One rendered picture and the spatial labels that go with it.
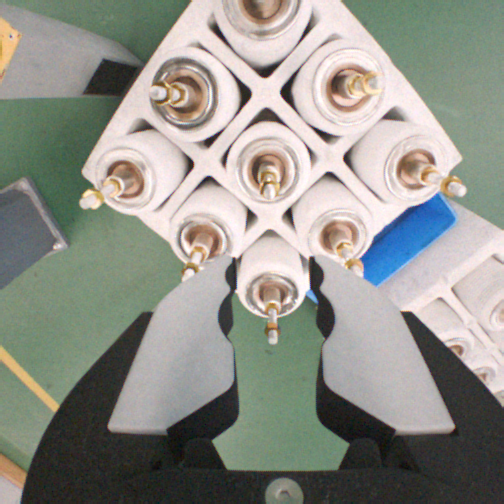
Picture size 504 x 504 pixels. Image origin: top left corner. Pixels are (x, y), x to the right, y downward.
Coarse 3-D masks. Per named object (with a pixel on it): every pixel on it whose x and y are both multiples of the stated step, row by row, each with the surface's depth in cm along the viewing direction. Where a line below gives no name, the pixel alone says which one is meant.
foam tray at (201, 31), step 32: (320, 0) 28; (192, 32) 31; (320, 32) 30; (352, 32) 30; (224, 64) 32; (288, 64) 32; (128, 96) 34; (256, 96) 34; (288, 96) 43; (416, 96) 33; (128, 128) 36; (224, 128) 46; (224, 160) 42; (320, 160) 37; (192, 192) 51; (352, 192) 49; (160, 224) 43; (256, 224) 42; (288, 224) 43; (384, 224) 42
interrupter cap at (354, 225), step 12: (324, 216) 33; (336, 216) 33; (348, 216) 33; (360, 216) 33; (312, 228) 34; (324, 228) 34; (336, 228) 34; (348, 228) 34; (360, 228) 34; (312, 240) 35; (324, 240) 35; (360, 240) 35; (312, 252) 35; (324, 252) 35; (360, 252) 35
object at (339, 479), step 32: (192, 448) 5; (352, 448) 5; (128, 480) 4; (160, 480) 4; (192, 480) 4; (224, 480) 4; (256, 480) 4; (288, 480) 4; (320, 480) 4; (352, 480) 4; (384, 480) 4; (416, 480) 4
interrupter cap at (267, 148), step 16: (256, 144) 30; (272, 144) 30; (288, 144) 29; (240, 160) 31; (256, 160) 31; (272, 160) 31; (288, 160) 30; (240, 176) 31; (256, 176) 32; (288, 176) 31; (256, 192) 32; (288, 192) 32
